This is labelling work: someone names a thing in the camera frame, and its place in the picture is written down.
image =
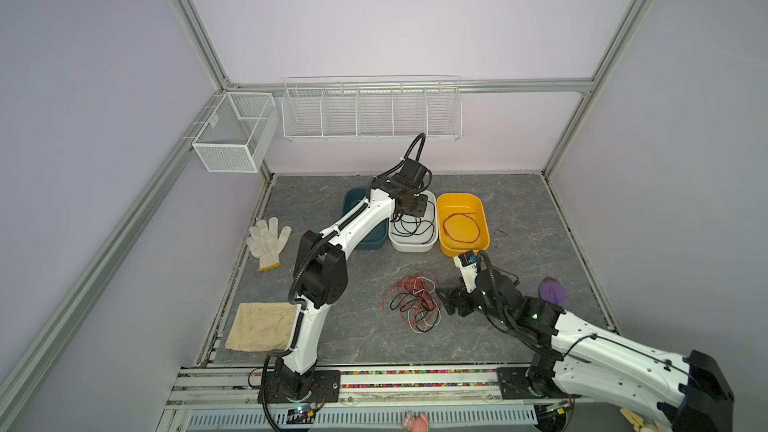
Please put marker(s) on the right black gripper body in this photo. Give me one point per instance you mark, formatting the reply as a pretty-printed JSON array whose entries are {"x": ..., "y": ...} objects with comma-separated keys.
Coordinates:
[{"x": 466, "y": 301}]

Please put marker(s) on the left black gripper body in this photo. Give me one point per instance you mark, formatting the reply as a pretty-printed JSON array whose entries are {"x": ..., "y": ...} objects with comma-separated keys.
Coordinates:
[{"x": 417, "y": 206}]

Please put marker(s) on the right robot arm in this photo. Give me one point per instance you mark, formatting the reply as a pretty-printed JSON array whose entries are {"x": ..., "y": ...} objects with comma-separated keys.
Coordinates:
[{"x": 574, "y": 357}]

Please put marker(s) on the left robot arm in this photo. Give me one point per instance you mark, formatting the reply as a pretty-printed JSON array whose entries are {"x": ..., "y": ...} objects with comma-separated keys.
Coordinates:
[{"x": 320, "y": 274}]

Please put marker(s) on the white plastic bin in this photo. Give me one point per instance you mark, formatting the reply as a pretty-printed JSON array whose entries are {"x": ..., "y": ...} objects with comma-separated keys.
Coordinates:
[{"x": 415, "y": 235}]

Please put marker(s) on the yellow plastic bin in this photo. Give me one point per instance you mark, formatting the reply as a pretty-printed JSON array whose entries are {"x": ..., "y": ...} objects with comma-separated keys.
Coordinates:
[{"x": 462, "y": 223}]

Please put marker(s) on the pink purple brush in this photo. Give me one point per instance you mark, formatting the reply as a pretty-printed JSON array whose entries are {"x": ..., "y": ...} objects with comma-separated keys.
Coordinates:
[{"x": 552, "y": 291}]

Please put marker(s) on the pink object at bottom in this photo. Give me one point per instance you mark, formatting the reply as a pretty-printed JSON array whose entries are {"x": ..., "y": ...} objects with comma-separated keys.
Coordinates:
[{"x": 415, "y": 422}]

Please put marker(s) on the white cotton glove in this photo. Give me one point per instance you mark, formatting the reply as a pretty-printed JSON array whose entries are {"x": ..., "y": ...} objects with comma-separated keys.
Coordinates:
[{"x": 266, "y": 241}]

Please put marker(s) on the small white mesh basket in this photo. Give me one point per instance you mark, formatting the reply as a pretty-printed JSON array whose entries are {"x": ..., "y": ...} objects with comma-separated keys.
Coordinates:
[{"x": 237, "y": 133}]

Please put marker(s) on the beige rubber glove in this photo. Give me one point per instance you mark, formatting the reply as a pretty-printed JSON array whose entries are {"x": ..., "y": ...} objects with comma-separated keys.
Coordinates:
[{"x": 262, "y": 327}]

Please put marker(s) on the cream object bottom right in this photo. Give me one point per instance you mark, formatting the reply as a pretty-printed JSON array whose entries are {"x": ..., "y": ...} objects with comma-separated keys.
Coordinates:
[{"x": 637, "y": 423}]

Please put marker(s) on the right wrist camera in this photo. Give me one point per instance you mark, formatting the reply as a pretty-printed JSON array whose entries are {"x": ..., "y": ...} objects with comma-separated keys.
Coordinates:
[{"x": 467, "y": 265}]

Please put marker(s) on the long white wire rack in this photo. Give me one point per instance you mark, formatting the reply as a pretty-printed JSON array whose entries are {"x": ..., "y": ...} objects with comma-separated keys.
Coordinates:
[{"x": 341, "y": 108}]

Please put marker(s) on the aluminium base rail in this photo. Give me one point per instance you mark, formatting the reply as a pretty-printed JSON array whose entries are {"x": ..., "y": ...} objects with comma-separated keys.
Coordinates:
[{"x": 350, "y": 386}]

